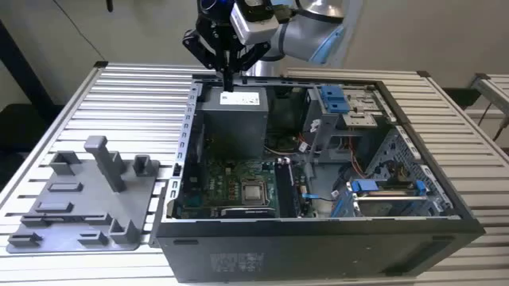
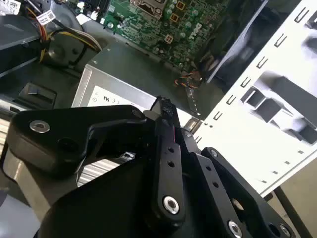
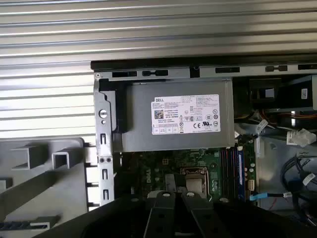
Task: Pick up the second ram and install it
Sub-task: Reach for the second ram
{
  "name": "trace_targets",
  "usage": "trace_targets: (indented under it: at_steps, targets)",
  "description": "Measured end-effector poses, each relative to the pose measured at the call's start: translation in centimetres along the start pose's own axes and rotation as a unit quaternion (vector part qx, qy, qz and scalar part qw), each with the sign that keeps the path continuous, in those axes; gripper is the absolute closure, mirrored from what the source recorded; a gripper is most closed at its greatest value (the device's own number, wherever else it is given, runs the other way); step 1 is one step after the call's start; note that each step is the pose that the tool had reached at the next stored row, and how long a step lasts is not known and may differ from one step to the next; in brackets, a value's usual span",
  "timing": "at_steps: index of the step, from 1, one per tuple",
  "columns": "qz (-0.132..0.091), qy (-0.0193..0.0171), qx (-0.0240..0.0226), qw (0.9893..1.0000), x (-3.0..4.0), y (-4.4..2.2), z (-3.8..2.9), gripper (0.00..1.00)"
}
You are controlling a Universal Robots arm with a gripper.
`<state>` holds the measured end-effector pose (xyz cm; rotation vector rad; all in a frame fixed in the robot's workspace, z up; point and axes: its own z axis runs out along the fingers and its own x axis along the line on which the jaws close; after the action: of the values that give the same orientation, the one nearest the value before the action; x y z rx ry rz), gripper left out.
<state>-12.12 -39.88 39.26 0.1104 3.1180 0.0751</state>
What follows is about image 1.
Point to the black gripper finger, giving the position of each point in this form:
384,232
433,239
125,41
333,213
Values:
254,55
201,49

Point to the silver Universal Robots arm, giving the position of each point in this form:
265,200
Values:
302,38

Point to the blue drive bay latch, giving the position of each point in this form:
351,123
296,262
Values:
335,98

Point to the black table corner cap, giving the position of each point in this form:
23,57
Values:
101,63
423,74

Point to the grey power supply unit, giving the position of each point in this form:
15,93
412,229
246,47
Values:
230,131

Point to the black hanging object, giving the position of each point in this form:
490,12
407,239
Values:
109,5

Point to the white plastic clip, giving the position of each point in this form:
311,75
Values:
316,125

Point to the grey metal drive cage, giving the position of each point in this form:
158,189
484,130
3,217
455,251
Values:
323,125

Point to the green motherboard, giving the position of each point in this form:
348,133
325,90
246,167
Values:
222,178

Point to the silver CPU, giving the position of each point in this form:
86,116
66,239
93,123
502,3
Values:
254,193

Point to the hard disk in blue carrier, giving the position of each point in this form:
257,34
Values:
364,185

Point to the black graphics card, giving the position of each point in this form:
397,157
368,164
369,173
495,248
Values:
246,213

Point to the black bulky object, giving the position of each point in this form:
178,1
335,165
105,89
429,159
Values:
21,134

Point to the black box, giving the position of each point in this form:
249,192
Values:
461,96

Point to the black open PC case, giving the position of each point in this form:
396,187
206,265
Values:
278,253

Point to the grey plastic parts rack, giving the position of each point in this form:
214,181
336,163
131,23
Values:
79,235

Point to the black slanted frame bar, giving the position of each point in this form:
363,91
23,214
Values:
21,64

